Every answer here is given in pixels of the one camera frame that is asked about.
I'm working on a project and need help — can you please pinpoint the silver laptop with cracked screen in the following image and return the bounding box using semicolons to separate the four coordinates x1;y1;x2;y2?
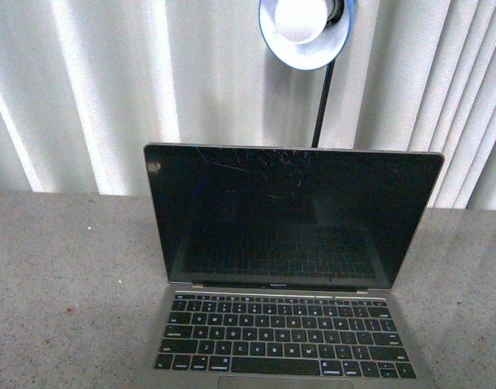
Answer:
139;143;444;388

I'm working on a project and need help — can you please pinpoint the blue desk lamp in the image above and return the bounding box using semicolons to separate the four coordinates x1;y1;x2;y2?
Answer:
259;0;357;147

